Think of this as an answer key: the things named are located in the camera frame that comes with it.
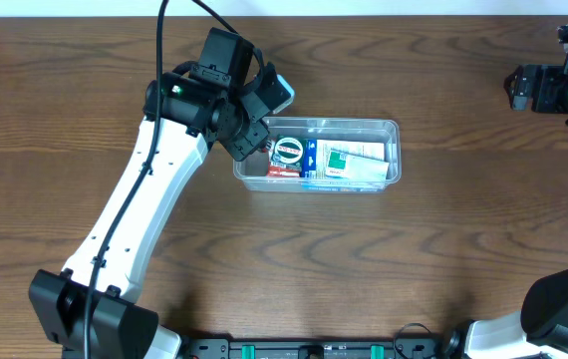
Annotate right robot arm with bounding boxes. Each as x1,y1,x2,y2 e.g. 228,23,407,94
440,24,568,358

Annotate white green medicine box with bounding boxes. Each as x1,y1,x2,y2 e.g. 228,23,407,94
325,151,390,181

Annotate blue fever patch box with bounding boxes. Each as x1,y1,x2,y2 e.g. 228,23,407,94
301,140,387,191

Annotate red medicine box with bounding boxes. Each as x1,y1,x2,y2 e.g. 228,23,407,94
266,151,300,178

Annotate dark green round-logo box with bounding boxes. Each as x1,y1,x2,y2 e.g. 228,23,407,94
270,136,307,172

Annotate clear plastic container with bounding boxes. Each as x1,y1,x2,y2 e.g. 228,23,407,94
233,117,402,192

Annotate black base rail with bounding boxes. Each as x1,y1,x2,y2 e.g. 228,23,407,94
177,338,462,359

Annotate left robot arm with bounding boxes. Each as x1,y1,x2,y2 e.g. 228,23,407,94
28,28,268,358

